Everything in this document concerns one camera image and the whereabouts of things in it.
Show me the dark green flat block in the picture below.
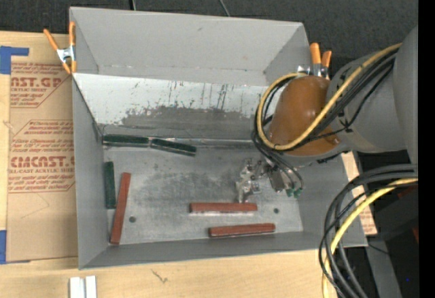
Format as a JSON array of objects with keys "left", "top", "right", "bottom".
[
  {"left": 103, "top": 161, "right": 117, "bottom": 210},
  {"left": 102, "top": 133, "right": 151, "bottom": 148},
  {"left": 150, "top": 137, "right": 198, "bottom": 157}
]

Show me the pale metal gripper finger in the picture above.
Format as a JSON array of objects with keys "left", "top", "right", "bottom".
[
  {"left": 240, "top": 158, "right": 265, "bottom": 182},
  {"left": 235, "top": 179, "right": 262, "bottom": 204}
]

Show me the brown cardboard board red print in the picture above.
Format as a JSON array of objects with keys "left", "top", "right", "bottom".
[{"left": 0, "top": 30, "right": 379, "bottom": 265}]

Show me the red-brown flat block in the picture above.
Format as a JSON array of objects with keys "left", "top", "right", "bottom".
[
  {"left": 207, "top": 222, "right": 277, "bottom": 238},
  {"left": 188, "top": 201, "right": 258, "bottom": 214},
  {"left": 109, "top": 171, "right": 133, "bottom": 246}
]

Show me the grey metal bin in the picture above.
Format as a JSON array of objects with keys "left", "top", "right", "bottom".
[{"left": 69, "top": 6, "right": 368, "bottom": 271}]

